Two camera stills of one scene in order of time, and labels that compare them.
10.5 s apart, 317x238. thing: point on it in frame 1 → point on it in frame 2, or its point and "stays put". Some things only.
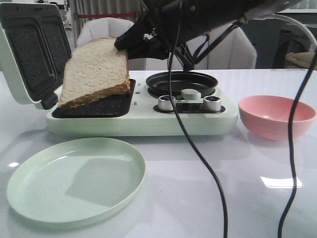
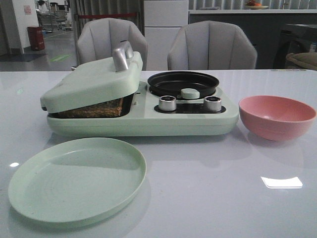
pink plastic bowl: x=269 y=116 stays put
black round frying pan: x=158 y=84 stays put
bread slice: x=96 y=67 → x=108 y=109
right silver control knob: x=212 y=103 stays put
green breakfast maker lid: x=34 y=48 → x=96 y=81
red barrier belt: x=106 y=15 stays put
